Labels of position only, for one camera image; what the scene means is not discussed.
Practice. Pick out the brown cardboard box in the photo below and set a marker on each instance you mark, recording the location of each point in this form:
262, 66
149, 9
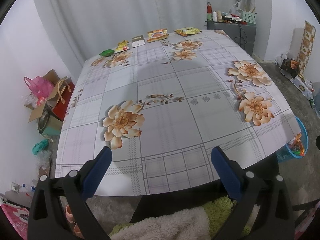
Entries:
37, 112

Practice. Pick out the green plastic bag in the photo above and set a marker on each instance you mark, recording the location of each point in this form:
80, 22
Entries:
40, 147

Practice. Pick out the yellow snack bag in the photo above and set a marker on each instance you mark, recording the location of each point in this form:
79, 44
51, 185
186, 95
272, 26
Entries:
187, 31

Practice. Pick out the pale green storage basket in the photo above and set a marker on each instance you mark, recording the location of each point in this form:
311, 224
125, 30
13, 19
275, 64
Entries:
248, 18

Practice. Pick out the small green packet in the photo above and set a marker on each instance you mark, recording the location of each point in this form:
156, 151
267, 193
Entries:
107, 52

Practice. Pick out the floral tablecloth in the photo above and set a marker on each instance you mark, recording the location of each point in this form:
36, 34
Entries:
162, 92

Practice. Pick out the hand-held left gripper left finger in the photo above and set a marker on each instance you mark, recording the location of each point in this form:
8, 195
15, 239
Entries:
96, 172

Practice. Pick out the pink floral blanket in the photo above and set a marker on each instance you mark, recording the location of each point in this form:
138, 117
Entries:
13, 220

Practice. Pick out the brown patterned board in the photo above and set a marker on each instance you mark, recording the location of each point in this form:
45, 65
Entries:
307, 47

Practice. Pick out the white curtain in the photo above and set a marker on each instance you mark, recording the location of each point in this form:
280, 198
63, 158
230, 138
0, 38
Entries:
125, 10

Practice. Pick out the black orange carton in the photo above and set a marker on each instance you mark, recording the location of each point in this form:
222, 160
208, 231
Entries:
290, 67

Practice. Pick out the small white bottle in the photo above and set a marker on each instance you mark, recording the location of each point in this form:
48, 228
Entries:
215, 17

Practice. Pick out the yellow red packet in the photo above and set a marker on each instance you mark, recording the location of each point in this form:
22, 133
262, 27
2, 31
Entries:
122, 47

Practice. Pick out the teal carton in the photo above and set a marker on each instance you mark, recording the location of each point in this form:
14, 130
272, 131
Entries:
51, 127

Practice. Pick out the white wall socket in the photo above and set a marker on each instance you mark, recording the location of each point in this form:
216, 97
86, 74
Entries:
15, 187

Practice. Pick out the green can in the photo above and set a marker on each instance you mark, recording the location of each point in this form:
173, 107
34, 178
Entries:
312, 103

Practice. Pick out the clear plastic bag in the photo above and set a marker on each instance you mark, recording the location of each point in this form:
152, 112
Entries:
43, 160

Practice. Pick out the white plastic bag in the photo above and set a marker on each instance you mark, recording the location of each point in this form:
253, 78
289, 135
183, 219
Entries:
236, 8

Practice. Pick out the pink slipper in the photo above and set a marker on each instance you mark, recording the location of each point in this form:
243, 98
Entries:
71, 215
78, 230

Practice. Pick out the pink plastic bag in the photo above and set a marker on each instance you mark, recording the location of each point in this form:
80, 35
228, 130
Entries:
40, 86

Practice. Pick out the blue mesh plastic basket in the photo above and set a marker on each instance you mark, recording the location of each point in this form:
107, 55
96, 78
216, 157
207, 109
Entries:
285, 155

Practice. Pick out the grey cabinet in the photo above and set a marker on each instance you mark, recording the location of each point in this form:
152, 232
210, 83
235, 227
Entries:
225, 33

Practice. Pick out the red bottle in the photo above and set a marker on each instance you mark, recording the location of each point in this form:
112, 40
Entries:
209, 10

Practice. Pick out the green white fluffy blanket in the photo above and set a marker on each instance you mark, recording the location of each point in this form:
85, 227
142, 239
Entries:
175, 225

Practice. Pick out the white printed carton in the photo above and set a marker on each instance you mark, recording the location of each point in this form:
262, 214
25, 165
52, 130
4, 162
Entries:
303, 86

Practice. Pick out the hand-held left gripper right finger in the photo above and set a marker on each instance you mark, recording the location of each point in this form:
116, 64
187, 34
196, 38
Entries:
225, 172

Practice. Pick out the orange biscuit packet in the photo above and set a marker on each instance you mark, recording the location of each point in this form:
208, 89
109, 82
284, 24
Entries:
157, 35

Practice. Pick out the olive and white packet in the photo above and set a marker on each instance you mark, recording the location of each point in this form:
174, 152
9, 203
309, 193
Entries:
138, 41

